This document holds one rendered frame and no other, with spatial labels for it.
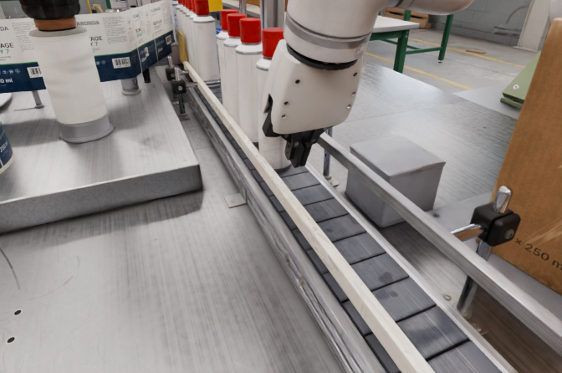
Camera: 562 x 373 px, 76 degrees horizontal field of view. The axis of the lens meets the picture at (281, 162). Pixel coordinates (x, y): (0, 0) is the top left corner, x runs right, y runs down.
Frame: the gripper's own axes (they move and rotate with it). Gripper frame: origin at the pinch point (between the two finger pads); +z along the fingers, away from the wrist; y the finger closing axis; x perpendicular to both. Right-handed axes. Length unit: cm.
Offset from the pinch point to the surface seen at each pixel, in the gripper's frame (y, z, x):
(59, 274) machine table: 31.2, 11.4, 2.6
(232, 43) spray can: 1.7, -1.4, -24.2
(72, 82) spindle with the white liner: 27.6, 5.9, -28.6
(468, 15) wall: -525, 209, -390
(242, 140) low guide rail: 4.0, 7.0, -10.0
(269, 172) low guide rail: 3.8, 3.2, 0.4
